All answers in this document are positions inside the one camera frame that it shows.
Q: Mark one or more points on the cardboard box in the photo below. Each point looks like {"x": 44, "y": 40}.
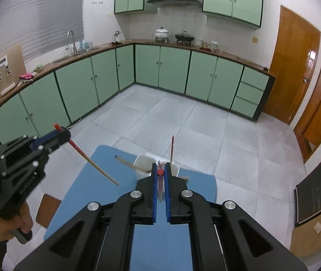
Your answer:
{"x": 315, "y": 231}

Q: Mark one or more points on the metal faucet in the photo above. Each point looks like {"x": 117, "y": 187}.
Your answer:
{"x": 71, "y": 41}

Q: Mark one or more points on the green lower kitchen cabinets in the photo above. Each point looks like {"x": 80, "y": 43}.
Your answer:
{"x": 149, "y": 65}

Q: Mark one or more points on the brown wooden stool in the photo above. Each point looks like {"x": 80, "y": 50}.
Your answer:
{"x": 48, "y": 210}

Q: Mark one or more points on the black wok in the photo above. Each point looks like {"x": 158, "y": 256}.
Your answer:
{"x": 184, "y": 36}

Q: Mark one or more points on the black flat panel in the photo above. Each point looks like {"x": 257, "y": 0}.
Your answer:
{"x": 318, "y": 192}

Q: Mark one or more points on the white chopstick holder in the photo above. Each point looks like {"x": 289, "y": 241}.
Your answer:
{"x": 143, "y": 165}

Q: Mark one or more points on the row of jars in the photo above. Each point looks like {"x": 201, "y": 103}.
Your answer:
{"x": 208, "y": 44}

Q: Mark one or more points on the grey window blind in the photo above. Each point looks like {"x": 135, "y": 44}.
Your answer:
{"x": 36, "y": 19}

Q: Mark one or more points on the small figurine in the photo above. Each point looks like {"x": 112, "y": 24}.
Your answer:
{"x": 117, "y": 37}

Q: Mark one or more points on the pink cloth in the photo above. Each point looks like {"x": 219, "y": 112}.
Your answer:
{"x": 27, "y": 76}

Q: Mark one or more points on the cardboard board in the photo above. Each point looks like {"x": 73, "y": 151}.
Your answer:
{"x": 15, "y": 62}

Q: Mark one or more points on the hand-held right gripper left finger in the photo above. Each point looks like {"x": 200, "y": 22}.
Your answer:
{"x": 154, "y": 197}

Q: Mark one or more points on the white power strip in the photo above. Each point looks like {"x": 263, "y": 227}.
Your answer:
{"x": 8, "y": 89}

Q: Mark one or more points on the white cooking pot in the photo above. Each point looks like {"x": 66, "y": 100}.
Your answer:
{"x": 161, "y": 34}

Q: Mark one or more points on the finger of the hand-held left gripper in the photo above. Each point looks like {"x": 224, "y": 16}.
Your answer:
{"x": 46, "y": 139}
{"x": 61, "y": 139}

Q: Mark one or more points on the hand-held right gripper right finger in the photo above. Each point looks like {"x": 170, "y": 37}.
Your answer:
{"x": 168, "y": 197}

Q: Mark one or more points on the blue tablecloth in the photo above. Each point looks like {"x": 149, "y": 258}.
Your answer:
{"x": 115, "y": 180}

